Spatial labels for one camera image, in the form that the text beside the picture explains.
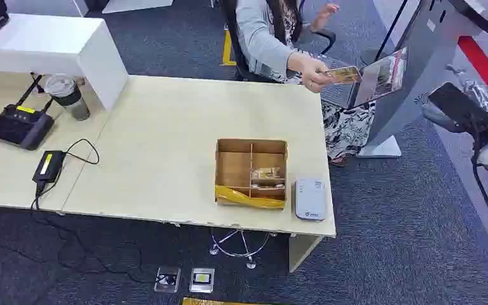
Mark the lidded drink cup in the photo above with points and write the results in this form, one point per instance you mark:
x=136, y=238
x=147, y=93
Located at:
x=69, y=99

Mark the floor socket with plug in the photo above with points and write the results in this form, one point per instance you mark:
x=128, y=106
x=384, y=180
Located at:
x=168, y=279

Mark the gold printed card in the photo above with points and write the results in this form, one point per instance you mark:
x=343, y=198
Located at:
x=345, y=75

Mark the grey kiosk stand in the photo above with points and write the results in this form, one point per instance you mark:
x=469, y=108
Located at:
x=421, y=63

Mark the black power adapter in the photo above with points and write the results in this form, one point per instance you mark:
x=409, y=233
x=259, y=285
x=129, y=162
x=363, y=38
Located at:
x=49, y=166

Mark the person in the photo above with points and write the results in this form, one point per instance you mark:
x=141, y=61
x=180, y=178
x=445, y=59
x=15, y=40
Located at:
x=265, y=38

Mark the floor socket with label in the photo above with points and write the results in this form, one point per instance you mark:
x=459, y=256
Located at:
x=202, y=280

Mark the yellow flat package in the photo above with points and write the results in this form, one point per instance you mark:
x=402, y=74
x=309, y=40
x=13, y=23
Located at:
x=223, y=302

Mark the open laptop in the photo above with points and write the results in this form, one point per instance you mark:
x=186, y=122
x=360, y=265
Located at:
x=380, y=78

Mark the black router with antennas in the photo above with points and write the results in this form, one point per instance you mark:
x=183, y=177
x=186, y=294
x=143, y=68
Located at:
x=18, y=126

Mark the white desk shelf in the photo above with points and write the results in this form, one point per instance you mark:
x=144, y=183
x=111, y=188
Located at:
x=50, y=46

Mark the person's left hand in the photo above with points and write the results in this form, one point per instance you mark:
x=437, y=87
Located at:
x=325, y=16

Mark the person's right hand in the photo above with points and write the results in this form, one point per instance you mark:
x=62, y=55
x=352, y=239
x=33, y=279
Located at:
x=309, y=69

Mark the white card reader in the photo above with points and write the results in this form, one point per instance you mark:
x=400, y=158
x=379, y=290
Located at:
x=310, y=198

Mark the yellow floor tape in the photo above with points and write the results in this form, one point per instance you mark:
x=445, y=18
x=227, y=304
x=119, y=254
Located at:
x=227, y=48

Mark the stack of cards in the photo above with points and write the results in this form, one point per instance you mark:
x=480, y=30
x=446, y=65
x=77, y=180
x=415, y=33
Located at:
x=266, y=173

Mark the desk side panel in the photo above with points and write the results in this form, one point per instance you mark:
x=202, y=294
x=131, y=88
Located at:
x=303, y=250

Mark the wooden divided card box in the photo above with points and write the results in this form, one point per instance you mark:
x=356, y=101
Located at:
x=235, y=168

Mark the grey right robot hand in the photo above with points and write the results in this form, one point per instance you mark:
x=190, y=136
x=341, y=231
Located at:
x=458, y=107

